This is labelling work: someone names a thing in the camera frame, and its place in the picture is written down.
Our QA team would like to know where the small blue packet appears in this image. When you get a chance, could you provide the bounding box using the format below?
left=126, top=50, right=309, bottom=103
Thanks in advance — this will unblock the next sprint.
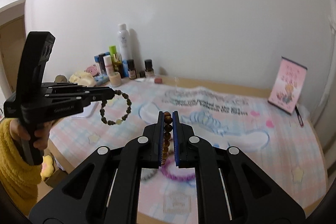
left=94, top=75, right=109, bottom=86

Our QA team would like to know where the small dark dropper bottle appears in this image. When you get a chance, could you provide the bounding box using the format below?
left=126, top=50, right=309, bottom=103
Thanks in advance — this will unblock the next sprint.
left=127, top=59, right=137, bottom=80

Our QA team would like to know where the amber oil bottle gold cap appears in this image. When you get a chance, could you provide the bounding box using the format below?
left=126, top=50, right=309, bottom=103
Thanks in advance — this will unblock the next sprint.
left=112, top=53, right=125, bottom=79

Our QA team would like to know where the pink framed card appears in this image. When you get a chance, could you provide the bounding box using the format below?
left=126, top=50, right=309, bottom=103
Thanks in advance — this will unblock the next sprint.
left=268, top=57, right=307, bottom=115

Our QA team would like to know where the pink spiral hair brush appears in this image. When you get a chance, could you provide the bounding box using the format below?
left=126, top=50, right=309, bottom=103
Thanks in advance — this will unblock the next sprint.
left=85, top=64, right=100, bottom=77

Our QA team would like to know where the white tube red cap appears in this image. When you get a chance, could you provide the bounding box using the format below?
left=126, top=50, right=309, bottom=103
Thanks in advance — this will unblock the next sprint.
left=135, top=77, right=163, bottom=84

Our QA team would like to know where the purple bead bracelet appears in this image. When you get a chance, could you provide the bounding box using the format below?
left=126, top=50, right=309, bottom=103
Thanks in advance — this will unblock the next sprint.
left=160, top=157, right=197, bottom=183

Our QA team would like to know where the white pink lotion bottle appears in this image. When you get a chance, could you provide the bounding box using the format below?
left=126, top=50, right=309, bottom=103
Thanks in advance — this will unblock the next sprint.
left=103, top=55, right=114, bottom=76

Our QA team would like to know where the dark essential oil bottle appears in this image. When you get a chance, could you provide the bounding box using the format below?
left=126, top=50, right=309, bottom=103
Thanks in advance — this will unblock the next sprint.
left=144, top=59, right=155, bottom=78

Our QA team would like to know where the left hand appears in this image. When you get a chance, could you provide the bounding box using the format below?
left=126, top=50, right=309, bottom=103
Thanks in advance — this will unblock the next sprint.
left=10, top=119, right=54, bottom=151

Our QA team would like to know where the black red pen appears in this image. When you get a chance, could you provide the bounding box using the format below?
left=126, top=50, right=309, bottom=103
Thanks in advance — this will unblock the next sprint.
left=295, top=106, right=304, bottom=127

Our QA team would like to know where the yellow fuzzy left sleeve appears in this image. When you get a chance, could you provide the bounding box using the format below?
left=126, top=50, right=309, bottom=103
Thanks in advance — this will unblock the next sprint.
left=1, top=119, right=42, bottom=216

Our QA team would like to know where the Cinnamoroll plaid desk mat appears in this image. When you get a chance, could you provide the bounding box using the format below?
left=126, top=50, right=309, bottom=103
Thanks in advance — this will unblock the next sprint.
left=50, top=81, right=327, bottom=209

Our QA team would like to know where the grey bead bracelet green stone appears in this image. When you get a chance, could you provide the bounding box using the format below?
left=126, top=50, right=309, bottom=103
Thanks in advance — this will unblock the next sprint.
left=141, top=168, right=158, bottom=181

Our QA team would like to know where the tiny black jar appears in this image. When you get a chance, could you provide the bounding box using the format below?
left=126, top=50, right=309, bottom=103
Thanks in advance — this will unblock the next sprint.
left=139, top=71, right=146, bottom=78

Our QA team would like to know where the wooden door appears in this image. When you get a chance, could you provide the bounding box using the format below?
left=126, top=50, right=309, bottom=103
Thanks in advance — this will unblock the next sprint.
left=1, top=16, right=26, bottom=98

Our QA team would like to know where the amber tiger eye bracelet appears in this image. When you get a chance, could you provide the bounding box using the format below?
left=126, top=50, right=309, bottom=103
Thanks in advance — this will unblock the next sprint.
left=160, top=111, right=174, bottom=166

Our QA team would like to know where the tall white spray bottle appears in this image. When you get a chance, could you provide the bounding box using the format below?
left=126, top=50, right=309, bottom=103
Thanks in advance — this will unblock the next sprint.
left=117, top=23, right=133, bottom=63

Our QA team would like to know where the black blue box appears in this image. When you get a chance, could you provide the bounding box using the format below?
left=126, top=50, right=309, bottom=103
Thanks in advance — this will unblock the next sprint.
left=94, top=52, right=109, bottom=75

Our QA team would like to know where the green cap bottle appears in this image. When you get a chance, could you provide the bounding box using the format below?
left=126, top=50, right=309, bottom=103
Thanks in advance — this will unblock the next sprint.
left=109, top=46, right=118, bottom=62

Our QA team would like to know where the beige round cup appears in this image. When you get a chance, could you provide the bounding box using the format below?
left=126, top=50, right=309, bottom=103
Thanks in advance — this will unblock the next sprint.
left=108, top=72, right=122, bottom=87

